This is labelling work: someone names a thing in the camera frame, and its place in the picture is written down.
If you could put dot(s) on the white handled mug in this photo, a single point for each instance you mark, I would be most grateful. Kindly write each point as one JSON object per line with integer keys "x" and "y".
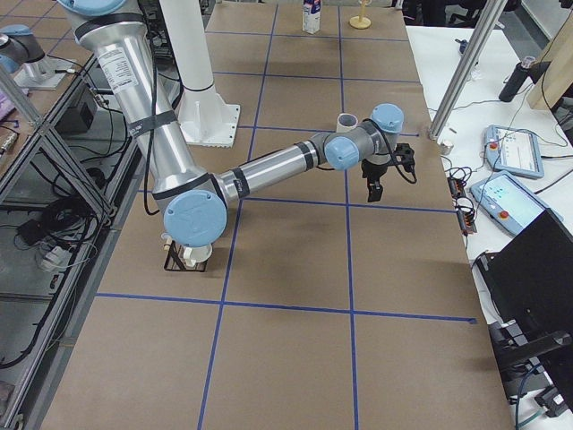
{"x": 346, "y": 122}

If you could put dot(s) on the black laptop monitor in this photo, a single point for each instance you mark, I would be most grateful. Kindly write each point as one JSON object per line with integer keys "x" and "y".
{"x": 530, "y": 279}

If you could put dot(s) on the white mug on rack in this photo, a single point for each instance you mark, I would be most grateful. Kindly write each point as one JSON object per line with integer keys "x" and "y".
{"x": 192, "y": 256}

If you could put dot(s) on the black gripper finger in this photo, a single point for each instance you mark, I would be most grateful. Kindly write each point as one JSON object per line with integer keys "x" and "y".
{"x": 371, "y": 190}
{"x": 377, "y": 191}

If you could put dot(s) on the black water bottle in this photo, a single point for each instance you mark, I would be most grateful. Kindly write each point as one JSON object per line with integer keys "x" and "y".
{"x": 516, "y": 79}

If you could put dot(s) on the aluminium frame post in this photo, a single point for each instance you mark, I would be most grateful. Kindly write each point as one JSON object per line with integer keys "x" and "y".
{"x": 488, "y": 18}

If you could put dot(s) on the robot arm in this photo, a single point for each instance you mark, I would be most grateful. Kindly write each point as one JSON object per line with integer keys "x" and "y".
{"x": 193, "y": 201}
{"x": 22, "y": 54}

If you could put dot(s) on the blue white milk carton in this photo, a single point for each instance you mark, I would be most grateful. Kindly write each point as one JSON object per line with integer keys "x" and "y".
{"x": 311, "y": 20}

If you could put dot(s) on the teach pendant tablet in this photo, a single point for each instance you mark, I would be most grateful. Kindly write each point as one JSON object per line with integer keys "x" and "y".
{"x": 514, "y": 150}
{"x": 507, "y": 201}

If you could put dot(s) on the brown paper table cover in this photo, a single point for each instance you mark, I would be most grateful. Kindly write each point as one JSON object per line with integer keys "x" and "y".
{"x": 317, "y": 310}

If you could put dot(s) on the far teach pendant tablet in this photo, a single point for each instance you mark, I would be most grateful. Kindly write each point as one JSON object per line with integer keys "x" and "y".
{"x": 514, "y": 150}

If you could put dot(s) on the near teach pendant tablet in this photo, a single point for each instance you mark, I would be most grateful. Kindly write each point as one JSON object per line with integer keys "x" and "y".
{"x": 507, "y": 201}

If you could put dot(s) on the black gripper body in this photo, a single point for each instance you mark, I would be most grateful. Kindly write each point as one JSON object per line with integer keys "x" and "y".
{"x": 372, "y": 172}

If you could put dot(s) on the black wire dish rack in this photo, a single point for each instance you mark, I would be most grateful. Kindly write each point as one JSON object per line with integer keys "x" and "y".
{"x": 175, "y": 259}

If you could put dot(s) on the wooden cup tree stand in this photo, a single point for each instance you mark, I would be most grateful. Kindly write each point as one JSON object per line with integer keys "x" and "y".
{"x": 361, "y": 21}

